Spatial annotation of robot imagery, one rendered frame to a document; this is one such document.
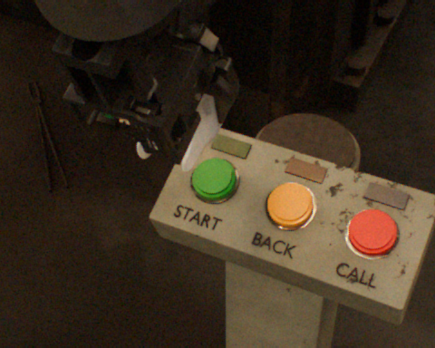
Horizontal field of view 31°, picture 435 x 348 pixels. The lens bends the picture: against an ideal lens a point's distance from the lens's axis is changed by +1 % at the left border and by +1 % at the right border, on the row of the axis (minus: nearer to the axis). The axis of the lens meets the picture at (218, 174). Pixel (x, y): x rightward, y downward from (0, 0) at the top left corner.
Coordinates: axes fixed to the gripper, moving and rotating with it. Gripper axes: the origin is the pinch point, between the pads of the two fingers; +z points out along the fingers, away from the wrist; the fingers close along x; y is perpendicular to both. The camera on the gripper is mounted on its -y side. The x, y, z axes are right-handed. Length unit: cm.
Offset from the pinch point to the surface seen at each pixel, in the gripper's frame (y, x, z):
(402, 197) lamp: -3.6, 15.9, 10.3
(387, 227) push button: -0.2, 15.6, 9.4
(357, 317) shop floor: -10, 9, 78
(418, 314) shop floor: -14, 18, 80
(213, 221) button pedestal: 4.0, 1.0, 10.4
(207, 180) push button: 0.8, -0.7, 9.2
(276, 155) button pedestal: -4.1, 4.0, 10.4
